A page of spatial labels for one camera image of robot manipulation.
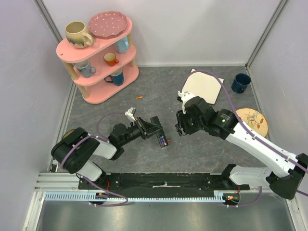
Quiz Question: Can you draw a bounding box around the pink three-tier shelf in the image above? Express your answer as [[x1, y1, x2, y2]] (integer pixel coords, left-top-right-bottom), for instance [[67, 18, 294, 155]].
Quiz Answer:
[[56, 18, 139, 104]]

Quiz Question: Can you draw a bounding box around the black remote control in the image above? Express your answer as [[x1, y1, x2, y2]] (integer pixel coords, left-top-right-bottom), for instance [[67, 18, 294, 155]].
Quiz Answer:
[[150, 116, 168, 148]]

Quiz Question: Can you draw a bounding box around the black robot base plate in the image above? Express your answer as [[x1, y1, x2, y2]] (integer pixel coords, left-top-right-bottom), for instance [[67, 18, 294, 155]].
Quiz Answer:
[[94, 173, 250, 197]]

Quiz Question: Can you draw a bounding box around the light blue mug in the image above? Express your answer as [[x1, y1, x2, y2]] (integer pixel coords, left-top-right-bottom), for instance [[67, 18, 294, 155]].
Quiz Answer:
[[114, 36, 129, 53]]

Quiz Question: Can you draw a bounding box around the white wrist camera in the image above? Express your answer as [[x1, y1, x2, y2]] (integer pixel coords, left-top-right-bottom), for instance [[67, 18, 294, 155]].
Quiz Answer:
[[178, 91, 200, 114], [125, 107, 136, 123]]

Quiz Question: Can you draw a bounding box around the round wooden bird plate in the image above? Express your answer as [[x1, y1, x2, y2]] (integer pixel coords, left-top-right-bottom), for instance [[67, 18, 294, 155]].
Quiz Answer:
[[236, 108, 269, 137]]

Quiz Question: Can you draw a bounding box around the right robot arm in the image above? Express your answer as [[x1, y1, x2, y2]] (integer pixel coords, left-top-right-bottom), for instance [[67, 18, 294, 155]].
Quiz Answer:
[[175, 92, 308, 200]]

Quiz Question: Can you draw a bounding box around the pink dotted plate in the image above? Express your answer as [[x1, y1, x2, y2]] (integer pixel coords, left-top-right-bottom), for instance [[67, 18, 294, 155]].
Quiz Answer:
[[88, 11, 128, 39]]

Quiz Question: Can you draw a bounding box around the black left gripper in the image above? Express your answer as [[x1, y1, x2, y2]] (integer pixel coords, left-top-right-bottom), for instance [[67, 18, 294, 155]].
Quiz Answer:
[[120, 116, 163, 146]]

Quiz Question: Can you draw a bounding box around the grey blue mug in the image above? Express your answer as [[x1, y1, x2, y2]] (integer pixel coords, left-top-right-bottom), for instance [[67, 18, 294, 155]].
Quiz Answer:
[[75, 60, 96, 78]]

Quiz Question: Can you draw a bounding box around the dark teal mug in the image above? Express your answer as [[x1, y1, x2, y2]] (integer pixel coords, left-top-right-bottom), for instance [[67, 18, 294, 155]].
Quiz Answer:
[[104, 68, 124, 86]]

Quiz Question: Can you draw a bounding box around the navy blue mug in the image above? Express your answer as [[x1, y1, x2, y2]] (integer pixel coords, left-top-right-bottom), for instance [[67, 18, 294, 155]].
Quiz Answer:
[[231, 73, 251, 93]]

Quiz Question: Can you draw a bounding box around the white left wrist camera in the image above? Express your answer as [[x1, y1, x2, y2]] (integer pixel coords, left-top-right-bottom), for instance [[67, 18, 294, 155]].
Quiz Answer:
[[125, 107, 136, 123]]

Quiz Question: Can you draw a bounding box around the brown ceramic bowl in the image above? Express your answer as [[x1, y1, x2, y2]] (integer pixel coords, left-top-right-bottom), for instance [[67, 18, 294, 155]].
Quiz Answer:
[[62, 129, 75, 140]]

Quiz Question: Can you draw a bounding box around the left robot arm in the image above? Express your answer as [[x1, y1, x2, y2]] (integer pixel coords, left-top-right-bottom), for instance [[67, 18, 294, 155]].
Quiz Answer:
[[51, 116, 168, 189]]

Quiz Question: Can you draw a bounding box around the orange mug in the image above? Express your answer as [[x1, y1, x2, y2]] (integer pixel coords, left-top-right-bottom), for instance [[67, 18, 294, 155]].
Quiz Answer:
[[103, 52, 119, 67]]

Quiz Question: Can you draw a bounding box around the beige ceramic mug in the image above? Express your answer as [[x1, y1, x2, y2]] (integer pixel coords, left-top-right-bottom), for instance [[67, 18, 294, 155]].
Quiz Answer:
[[65, 21, 94, 49]]

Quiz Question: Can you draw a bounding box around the white square plate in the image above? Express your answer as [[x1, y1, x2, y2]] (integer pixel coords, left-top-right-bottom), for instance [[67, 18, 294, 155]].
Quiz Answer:
[[181, 72, 221, 104]]

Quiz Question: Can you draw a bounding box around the slotted cable duct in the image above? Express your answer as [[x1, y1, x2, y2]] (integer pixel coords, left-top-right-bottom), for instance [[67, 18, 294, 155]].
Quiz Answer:
[[44, 192, 227, 203]]

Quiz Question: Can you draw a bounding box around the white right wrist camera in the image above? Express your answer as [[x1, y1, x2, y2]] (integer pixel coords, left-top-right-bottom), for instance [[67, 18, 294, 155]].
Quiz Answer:
[[178, 91, 200, 114]]

